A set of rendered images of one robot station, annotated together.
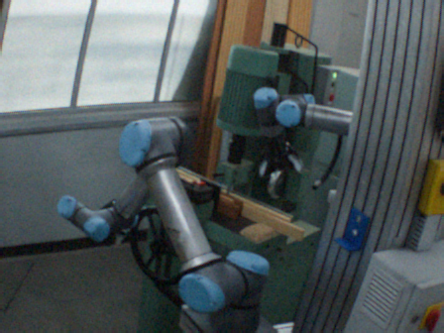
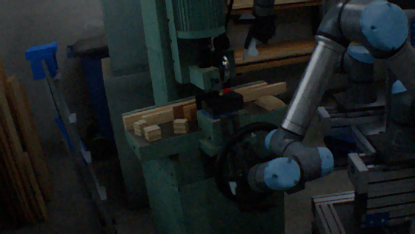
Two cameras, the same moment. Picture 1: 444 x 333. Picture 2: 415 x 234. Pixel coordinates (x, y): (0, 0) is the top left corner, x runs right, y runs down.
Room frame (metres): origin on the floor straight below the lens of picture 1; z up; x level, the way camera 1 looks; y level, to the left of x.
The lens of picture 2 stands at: (1.49, 1.28, 1.47)
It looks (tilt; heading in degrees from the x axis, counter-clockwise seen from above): 21 degrees down; 303
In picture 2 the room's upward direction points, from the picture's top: 7 degrees counter-clockwise
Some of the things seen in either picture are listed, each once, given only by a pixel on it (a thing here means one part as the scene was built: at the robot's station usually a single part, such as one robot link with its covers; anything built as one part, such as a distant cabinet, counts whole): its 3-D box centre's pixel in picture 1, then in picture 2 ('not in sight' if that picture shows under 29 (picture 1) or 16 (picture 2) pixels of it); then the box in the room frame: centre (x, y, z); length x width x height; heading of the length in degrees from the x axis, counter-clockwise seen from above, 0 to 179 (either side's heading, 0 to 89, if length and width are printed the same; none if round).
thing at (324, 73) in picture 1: (325, 85); not in sight; (2.51, -0.34, 1.40); 0.10 x 0.06 x 0.16; 144
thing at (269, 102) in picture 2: (259, 229); (269, 100); (2.13, -0.16, 0.91); 0.12 x 0.09 x 0.03; 144
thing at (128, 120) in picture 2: (223, 196); (199, 104); (2.36, -0.02, 0.93); 0.60 x 0.02 x 0.05; 54
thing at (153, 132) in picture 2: not in sight; (153, 132); (2.38, 0.25, 0.92); 0.05 x 0.04 x 0.04; 58
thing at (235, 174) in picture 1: (235, 173); (204, 77); (2.34, -0.05, 1.03); 0.14 x 0.07 x 0.09; 144
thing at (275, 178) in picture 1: (278, 182); (221, 67); (2.36, -0.22, 1.02); 0.12 x 0.03 x 0.12; 144
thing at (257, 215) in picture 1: (234, 205); (218, 103); (2.31, -0.07, 0.92); 0.61 x 0.02 x 0.04; 54
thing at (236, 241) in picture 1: (198, 216); (214, 128); (2.26, 0.05, 0.87); 0.61 x 0.30 x 0.06; 54
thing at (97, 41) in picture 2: not in sight; (113, 92); (3.99, -1.18, 0.48); 0.64 x 0.54 x 0.97; 48
